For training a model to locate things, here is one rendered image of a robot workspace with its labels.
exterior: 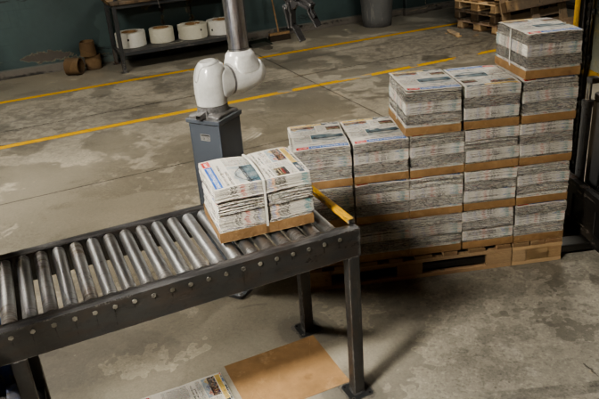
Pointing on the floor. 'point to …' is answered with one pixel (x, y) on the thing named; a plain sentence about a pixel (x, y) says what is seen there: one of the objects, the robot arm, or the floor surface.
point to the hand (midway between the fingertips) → (308, 31)
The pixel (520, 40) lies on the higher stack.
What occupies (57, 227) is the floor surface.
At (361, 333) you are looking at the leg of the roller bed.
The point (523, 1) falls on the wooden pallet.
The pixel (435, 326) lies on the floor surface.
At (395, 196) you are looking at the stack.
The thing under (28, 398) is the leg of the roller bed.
